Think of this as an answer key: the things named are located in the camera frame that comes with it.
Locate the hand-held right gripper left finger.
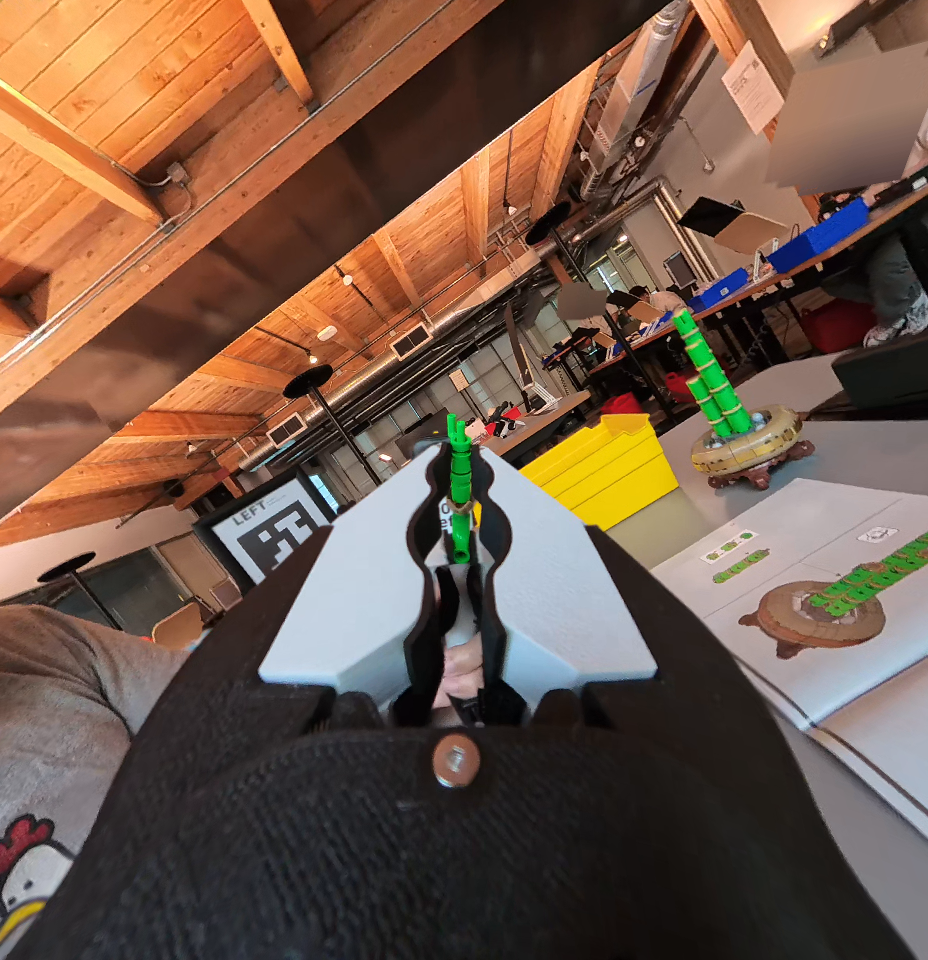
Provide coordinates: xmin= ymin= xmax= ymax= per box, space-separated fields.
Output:
xmin=257 ymin=441 xmax=444 ymax=726

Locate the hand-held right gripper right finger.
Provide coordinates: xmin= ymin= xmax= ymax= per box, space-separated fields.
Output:
xmin=473 ymin=444 xmax=659 ymax=719

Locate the green lego bamboo stem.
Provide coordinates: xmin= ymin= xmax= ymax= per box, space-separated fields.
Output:
xmin=445 ymin=412 xmax=476 ymax=564

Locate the lego instruction booklet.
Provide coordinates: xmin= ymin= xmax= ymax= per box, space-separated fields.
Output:
xmin=650 ymin=476 xmax=928 ymax=856

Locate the lego bamboo model on base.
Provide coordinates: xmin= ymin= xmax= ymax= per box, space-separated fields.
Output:
xmin=672 ymin=307 xmax=816 ymax=492

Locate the person's left hand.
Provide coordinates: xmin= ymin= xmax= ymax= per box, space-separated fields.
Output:
xmin=438 ymin=645 xmax=485 ymax=710

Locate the dark monitor screen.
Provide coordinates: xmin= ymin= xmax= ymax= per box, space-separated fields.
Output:
xmin=415 ymin=408 xmax=450 ymax=459

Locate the yellow plastic bin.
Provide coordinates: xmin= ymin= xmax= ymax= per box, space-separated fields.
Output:
xmin=518 ymin=412 xmax=681 ymax=532

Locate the grey work table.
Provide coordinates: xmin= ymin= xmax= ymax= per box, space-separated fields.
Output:
xmin=501 ymin=390 xmax=594 ymax=460

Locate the tan chair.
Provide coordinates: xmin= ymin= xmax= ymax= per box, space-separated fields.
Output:
xmin=152 ymin=600 xmax=210 ymax=650

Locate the black disc floor lamp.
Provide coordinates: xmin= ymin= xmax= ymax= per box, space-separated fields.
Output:
xmin=282 ymin=363 xmax=383 ymax=485
xmin=38 ymin=551 xmax=124 ymax=631
xmin=525 ymin=201 xmax=675 ymax=421

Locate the person's grey chicken-print shirt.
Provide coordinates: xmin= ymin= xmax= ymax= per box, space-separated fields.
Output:
xmin=0 ymin=603 xmax=195 ymax=960

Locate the small blue plastic bin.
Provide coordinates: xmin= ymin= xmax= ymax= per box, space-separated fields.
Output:
xmin=689 ymin=268 xmax=750 ymax=312

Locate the long wooden work table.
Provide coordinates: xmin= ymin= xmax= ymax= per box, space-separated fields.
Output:
xmin=587 ymin=172 xmax=928 ymax=421

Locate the large red container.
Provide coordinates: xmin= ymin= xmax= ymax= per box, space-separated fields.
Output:
xmin=800 ymin=300 xmax=878 ymax=354

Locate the black box device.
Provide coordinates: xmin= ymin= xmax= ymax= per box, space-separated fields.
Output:
xmin=831 ymin=330 xmax=928 ymax=415

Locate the open laptop on stand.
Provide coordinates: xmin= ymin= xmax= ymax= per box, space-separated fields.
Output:
xmin=677 ymin=196 xmax=789 ymax=260

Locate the large blue plastic bin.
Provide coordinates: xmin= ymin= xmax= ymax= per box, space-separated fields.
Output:
xmin=767 ymin=198 xmax=872 ymax=273

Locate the white paper notice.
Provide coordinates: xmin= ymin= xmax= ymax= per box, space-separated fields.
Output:
xmin=721 ymin=41 xmax=784 ymax=136

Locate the round metal air duct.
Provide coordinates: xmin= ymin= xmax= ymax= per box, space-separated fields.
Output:
xmin=239 ymin=180 xmax=724 ymax=474

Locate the rectangular metal duct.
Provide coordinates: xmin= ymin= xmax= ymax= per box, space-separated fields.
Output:
xmin=580 ymin=0 xmax=690 ymax=200

